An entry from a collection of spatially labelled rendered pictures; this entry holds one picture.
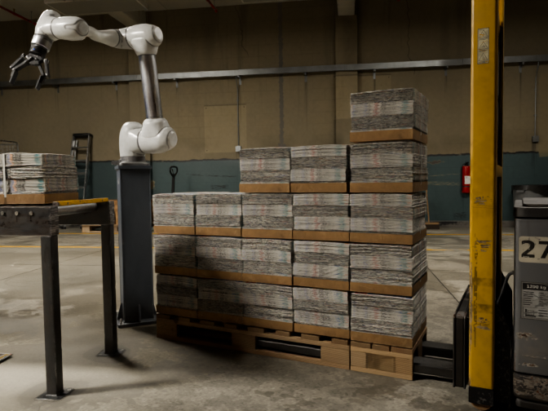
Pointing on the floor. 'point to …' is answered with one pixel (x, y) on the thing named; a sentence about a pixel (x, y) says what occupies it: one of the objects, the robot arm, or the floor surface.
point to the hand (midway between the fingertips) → (24, 84)
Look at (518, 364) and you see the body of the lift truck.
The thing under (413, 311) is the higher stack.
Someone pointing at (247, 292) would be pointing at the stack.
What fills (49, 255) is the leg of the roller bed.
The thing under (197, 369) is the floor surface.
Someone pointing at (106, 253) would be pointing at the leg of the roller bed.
